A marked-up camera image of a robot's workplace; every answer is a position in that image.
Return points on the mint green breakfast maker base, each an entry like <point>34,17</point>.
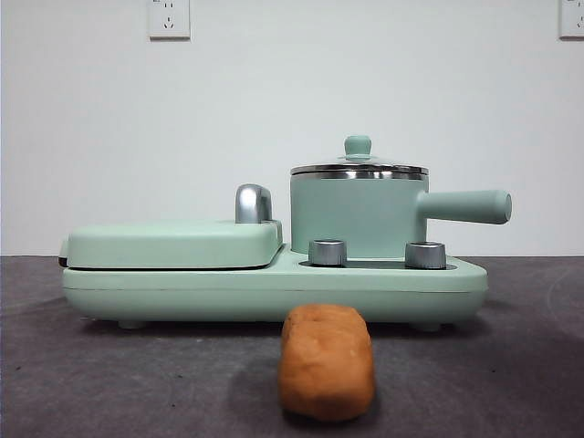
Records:
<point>182,296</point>

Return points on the silver control knob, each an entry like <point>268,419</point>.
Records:
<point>327,252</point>
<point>425,255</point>

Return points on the mint green griddle cover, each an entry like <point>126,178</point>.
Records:
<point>159,242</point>

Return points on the white wall socket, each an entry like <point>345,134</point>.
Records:
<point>572,18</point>
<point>169,20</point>

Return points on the glass lid with green knob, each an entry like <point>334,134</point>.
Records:
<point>358,145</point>

